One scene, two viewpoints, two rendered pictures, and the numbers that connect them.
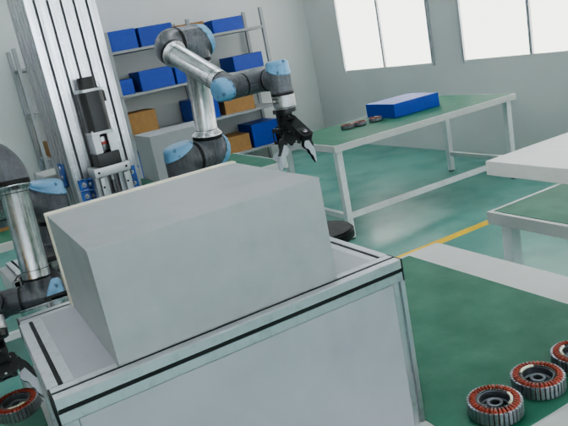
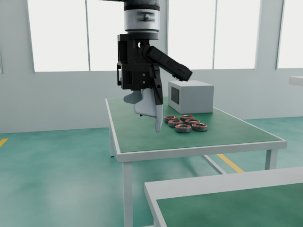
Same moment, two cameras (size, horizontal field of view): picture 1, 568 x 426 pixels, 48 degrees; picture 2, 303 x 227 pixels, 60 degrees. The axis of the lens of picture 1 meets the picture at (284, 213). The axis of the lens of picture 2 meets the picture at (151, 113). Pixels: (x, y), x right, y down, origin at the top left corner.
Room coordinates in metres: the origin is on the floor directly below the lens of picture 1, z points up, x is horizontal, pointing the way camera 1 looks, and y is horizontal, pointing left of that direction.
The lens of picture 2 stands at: (1.94, 0.49, 1.31)
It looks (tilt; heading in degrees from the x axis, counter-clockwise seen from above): 13 degrees down; 285
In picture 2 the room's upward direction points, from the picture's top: straight up
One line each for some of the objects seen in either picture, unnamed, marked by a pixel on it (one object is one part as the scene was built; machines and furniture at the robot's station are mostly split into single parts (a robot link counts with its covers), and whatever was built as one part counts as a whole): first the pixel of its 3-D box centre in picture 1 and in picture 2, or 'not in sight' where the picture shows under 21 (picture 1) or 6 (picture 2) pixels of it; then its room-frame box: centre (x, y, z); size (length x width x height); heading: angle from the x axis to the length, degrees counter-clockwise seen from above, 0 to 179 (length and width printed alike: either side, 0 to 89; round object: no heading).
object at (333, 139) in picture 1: (402, 159); not in sight; (5.47, -1.10, 0.37); 1.90 x 0.90 x 0.75; 116
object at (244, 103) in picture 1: (233, 104); not in sight; (8.50, 0.37, 0.87); 0.42 x 0.40 x 0.19; 116
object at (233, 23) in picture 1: (221, 26); not in sight; (8.51, 0.33, 1.86); 0.42 x 0.42 x 0.16; 27
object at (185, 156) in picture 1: (182, 160); not in sight; (2.42, 0.34, 1.20); 0.13 x 0.12 x 0.14; 129
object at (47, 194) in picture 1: (47, 198); not in sight; (2.16, 0.78, 1.20); 0.13 x 0.12 x 0.14; 98
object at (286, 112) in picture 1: (286, 126); (139, 62); (2.11, -0.07, 1.29); 0.09 x 0.08 x 0.12; 31
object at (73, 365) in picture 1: (204, 299); not in sight; (1.23, 0.19, 1.09); 0.68 x 0.44 x 0.05; 116
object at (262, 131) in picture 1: (259, 132); not in sight; (8.62, 0.11, 0.43); 0.42 x 0.42 x 0.30; 26
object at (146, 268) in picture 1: (185, 244); not in sight; (1.22, 0.20, 1.22); 0.44 x 0.39 x 0.20; 116
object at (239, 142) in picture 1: (232, 143); not in sight; (8.44, 0.49, 0.39); 0.40 x 0.36 x 0.21; 25
